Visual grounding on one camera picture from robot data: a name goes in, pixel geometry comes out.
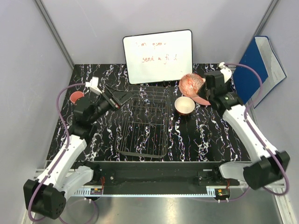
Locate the purple cable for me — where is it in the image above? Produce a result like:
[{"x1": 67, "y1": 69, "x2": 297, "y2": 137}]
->
[
  {"x1": 223, "y1": 62, "x2": 290, "y2": 202},
  {"x1": 28, "y1": 83, "x2": 99, "y2": 224}
]

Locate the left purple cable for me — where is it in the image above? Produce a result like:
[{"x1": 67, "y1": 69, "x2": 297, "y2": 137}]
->
[{"x1": 28, "y1": 83, "x2": 99, "y2": 224}]

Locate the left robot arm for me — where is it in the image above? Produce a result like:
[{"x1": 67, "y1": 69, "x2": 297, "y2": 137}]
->
[{"x1": 23, "y1": 86, "x2": 134, "y2": 222}]

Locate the grey wire dish rack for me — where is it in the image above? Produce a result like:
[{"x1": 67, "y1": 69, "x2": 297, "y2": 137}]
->
[{"x1": 116, "y1": 85, "x2": 171, "y2": 159}]

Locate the clear drinking glass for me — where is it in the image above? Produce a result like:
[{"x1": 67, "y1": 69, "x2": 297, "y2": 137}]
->
[{"x1": 66, "y1": 114, "x2": 73, "y2": 125}]

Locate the red floral bowl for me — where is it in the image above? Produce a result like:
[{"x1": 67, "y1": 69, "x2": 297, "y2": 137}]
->
[{"x1": 174, "y1": 97, "x2": 195, "y2": 115}]

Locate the white slotted cable duct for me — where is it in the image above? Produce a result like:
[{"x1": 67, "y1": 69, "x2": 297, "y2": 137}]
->
[{"x1": 73, "y1": 188, "x2": 103, "y2": 197}]

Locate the blue folder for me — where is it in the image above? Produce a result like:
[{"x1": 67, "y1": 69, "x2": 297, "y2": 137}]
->
[{"x1": 233, "y1": 36, "x2": 287, "y2": 108}]

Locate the white whiteboard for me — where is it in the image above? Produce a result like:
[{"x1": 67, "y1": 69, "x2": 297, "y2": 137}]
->
[{"x1": 122, "y1": 29, "x2": 193, "y2": 84}]

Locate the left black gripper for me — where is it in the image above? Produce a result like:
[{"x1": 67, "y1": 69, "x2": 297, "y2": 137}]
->
[{"x1": 89, "y1": 84, "x2": 135, "y2": 123}]

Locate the blue white patterned bowl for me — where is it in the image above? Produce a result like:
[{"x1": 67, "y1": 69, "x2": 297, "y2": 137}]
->
[{"x1": 178, "y1": 73, "x2": 205, "y2": 98}]

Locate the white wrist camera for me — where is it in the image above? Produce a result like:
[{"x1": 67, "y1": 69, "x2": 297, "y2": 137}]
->
[
  {"x1": 218, "y1": 62, "x2": 232, "y2": 83},
  {"x1": 85, "y1": 77, "x2": 102, "y2": 95}
]

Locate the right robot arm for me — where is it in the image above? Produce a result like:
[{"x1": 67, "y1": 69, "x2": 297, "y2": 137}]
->
[{"x1": 200, "y1": 70, "x2": 290, "y2": 190}]

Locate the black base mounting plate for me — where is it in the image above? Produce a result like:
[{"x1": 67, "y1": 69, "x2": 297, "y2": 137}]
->
[{"x1": 70, "y1": 160, "x2": 234, "y2": 196}]

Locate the pink plastic cup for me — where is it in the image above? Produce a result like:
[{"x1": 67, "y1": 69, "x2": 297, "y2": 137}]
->
[{"x1": 70, "y1": 91, "x2": 84, "y2": 104}]

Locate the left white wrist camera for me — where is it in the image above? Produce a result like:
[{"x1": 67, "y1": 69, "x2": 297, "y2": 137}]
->
[{"x1": 85, "y1": 77, "x2": 102, "y2": 95}]

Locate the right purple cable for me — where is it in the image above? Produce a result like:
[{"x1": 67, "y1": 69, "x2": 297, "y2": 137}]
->
[{"x1": 223, "y1": 62, "x2": 290, "y2": 202}]

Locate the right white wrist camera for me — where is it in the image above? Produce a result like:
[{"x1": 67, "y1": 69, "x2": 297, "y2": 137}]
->
[{"x1": 218, "y1": 62, "x2": 232, "y2": 83}]

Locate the cream pink plate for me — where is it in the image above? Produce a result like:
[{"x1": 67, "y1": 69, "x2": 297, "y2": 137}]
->
[{"x1": 191, "y1": 78, "x2": 210, "y2": 105}]

